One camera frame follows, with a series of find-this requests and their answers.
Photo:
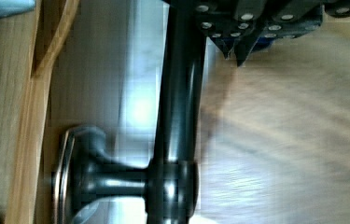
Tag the dark wooden cutting board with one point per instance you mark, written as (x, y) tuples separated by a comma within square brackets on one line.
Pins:
[(275, 133)]

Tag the black drawer handle bar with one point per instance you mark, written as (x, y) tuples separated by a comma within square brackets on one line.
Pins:
[(169, 184)]

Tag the teal glass board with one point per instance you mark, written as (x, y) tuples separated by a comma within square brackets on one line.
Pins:
[(14, 7)]

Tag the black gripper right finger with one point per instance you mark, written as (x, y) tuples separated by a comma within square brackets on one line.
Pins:
[(273, 19)]

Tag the wooden drawer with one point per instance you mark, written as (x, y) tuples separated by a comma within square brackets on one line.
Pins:
[(64, 63)]

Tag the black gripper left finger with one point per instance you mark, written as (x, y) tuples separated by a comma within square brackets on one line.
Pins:
[(219, 21)]

